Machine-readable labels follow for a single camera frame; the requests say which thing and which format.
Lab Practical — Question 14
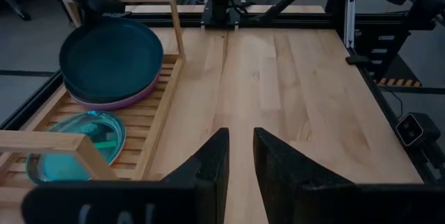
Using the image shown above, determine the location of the teal transparent plate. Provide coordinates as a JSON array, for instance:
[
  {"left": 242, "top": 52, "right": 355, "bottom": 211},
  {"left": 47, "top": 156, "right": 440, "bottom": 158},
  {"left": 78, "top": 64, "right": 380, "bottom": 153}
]
[{"left": 25, "top": 109, "right": 127, "bottom": 185}]

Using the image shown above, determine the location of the green transparent plate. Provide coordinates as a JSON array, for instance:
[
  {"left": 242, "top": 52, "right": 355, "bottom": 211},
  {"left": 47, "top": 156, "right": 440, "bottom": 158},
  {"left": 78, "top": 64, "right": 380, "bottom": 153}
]
[{"left": 34, "top": 112, "right": 126, "bottom": 183}]

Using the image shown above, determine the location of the silver aluminium frame post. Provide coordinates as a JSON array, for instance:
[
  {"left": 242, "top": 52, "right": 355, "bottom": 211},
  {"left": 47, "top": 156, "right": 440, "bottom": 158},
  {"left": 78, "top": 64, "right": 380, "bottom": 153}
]
[{"left": 343, "top": 0, "right": 357, "bottom": 49}]

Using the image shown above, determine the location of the purple plate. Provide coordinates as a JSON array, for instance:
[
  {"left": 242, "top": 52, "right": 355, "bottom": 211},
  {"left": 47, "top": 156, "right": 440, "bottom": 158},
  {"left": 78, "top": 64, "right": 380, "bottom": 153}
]
[{"left": 68, "top": 74, "right": 161, "bottom": 111}]

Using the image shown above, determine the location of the black table-level camera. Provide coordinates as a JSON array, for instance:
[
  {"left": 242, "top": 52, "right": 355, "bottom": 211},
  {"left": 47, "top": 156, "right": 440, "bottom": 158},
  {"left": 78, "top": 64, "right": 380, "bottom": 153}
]
[{"left": 395, "top": 111, "right": 442, "bottom": 148}]

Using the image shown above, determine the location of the large dark teal plate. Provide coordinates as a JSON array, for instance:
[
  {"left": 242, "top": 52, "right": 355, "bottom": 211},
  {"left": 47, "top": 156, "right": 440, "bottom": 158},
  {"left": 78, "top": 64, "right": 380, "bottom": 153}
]
[{"left": 58, "top": 16, "right": 165, "bottom": 97}]

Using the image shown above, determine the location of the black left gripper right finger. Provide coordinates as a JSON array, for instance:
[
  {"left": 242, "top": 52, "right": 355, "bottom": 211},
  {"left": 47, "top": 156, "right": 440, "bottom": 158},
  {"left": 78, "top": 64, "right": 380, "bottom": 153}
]
[{"left": 252, "top": 127, "right": 445, "bottom": 224}]

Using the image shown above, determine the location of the light wooden slatted shelf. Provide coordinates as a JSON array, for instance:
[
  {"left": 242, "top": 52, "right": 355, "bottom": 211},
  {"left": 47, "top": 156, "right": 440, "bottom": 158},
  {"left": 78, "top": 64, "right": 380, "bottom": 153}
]
[{"left": 0, "top": 0, "right": 187, "bottom": 224}]

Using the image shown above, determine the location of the large dark navy plate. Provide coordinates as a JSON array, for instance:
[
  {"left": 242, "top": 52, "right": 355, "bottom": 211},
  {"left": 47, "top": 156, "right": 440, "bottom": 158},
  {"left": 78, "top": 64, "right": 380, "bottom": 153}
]
[{"left": 63, "top": 72, "right": 161, "bottom": 104}]

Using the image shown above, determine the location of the black table clamp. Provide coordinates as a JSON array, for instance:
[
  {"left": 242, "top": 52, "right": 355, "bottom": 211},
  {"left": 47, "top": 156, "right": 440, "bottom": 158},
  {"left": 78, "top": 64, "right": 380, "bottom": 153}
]
[{"left": 345, "top": 54, "right": 370, "bottom": 66}]

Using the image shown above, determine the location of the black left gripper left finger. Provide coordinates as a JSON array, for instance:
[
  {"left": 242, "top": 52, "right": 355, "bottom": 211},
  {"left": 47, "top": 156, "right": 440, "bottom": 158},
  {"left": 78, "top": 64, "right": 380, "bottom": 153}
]
[{"left": 20, "top": 127, "right": 230, "bottom": 224}]

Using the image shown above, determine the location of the yellow black hazard tape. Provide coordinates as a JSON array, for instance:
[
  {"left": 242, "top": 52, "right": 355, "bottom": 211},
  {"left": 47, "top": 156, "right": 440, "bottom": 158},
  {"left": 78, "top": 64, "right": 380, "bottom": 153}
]
[{"left": 377, "top": 77, "right": 423, "bottom": 88}]

